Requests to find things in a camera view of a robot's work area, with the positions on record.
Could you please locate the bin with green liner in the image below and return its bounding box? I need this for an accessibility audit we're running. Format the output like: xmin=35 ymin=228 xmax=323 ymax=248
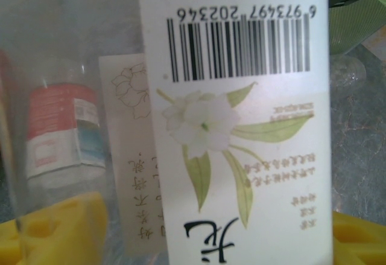
xmin=328 ymin=0 xmax=386 ymax=56

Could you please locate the red-capped bottle red-white label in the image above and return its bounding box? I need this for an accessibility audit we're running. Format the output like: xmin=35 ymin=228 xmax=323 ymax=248
xmin=25 ymin=83 xmax=106 ymax=184

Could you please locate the clear bottle white flower label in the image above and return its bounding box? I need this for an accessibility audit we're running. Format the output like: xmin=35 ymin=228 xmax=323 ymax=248
xmin=0 ymin=0 xmax=334 ymax=265

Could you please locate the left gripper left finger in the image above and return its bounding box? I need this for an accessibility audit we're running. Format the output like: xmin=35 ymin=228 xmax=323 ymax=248
xmin=0 ymin=191 xmax=109 ymax=265

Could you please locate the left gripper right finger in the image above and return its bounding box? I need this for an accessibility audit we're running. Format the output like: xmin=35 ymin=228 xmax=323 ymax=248
xmin=331 ymin=210 xmax=386 ymax=265

